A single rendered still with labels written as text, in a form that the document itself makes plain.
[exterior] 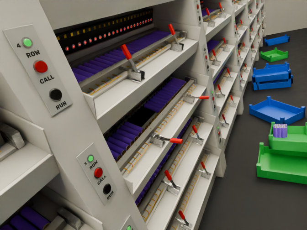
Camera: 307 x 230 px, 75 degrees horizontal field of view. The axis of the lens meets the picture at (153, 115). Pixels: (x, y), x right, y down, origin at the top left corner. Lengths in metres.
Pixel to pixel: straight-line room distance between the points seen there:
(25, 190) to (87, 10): 0.31
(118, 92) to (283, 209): 0.92
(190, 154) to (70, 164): 0.57
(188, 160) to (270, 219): 0.46
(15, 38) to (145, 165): 0.39
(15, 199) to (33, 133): 0.09
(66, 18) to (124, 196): 0.36
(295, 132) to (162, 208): 1.09
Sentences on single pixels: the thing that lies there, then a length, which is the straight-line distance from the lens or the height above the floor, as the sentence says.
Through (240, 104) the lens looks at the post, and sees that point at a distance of 1.74.
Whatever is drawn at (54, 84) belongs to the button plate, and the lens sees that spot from 0.33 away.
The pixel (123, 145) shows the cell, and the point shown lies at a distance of 0.56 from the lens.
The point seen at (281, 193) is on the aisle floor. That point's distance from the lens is 1.19.
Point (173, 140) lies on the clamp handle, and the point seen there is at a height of 0.59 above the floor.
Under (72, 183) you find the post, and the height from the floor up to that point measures 0.70.
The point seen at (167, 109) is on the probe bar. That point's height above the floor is 0.61.
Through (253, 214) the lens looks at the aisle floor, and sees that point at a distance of 1.10.
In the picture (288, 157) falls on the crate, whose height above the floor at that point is 0.00.
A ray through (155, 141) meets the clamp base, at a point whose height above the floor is 0.58.
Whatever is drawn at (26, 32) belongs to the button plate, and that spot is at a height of 0.93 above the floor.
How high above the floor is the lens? 0.90
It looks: 25 degrees down
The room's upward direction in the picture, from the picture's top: 18 degrees counter-clockwise
